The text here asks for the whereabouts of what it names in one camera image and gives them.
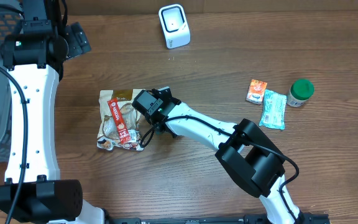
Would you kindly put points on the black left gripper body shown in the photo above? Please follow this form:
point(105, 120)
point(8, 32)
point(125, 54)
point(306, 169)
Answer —
point(76, 42)

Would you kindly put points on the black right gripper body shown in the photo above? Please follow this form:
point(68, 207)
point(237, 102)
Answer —
point(165, 131)

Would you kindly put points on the red Nescafe coffee stick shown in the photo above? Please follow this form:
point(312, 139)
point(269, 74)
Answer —
point(121, 127)

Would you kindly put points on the beige PanTree snack pouch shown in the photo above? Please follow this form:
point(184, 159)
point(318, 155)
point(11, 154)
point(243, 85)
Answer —
point(108, 138)

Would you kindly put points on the orange snack box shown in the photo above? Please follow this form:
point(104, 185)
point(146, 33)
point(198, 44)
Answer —
point(256, 91)

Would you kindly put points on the teal tissue pack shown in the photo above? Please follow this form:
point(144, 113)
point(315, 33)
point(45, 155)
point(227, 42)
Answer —
point(273, 113)

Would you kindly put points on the green lid jar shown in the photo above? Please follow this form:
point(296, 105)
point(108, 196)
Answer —
point(300, 92)

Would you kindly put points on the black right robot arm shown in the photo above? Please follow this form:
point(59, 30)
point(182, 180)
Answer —
point(249, 157)

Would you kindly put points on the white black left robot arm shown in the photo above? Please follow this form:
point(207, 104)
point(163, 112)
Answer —
point(32, 60)

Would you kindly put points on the white barcode scanner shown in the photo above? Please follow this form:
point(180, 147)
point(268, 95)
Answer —
point(174, 25)

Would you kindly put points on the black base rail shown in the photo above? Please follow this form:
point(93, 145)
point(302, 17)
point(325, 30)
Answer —
point(246, 219)

